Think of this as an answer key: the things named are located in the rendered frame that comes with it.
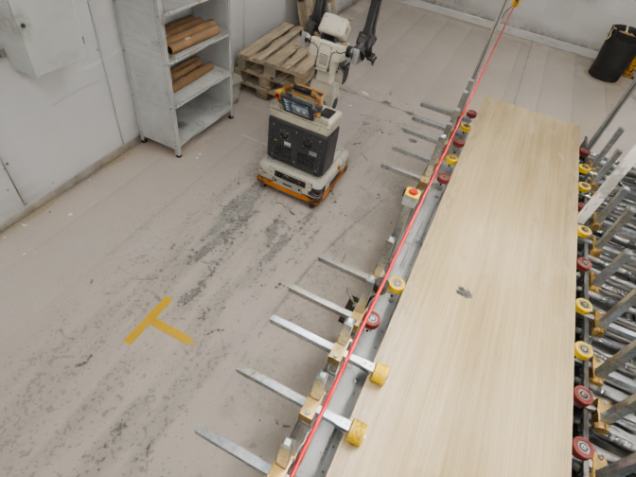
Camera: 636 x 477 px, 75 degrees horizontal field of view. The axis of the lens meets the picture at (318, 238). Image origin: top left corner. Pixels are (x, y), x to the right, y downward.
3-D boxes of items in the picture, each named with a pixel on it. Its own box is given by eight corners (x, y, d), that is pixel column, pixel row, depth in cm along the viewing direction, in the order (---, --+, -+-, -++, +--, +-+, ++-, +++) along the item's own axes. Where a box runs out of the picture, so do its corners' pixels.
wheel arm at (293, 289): (287, 292, 198) (288, 287, 195) (291, 287, 200) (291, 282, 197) (371, 332, 189) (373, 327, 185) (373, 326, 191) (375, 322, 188)
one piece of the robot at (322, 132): (318, 190, 354) (334, 101, 294) (264, 167, 366) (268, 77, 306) (335, 170, 376) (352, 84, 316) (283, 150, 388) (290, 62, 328)
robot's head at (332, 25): (342, 37, 302) (349, 17, 301) (316, 28, 307) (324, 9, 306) (344, 46, 316) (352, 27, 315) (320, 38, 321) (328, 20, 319)
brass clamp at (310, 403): (296, 417, 149) (297, 412, 145) (312, 385, 158) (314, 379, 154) (311, 426, 147) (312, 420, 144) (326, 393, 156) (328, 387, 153)
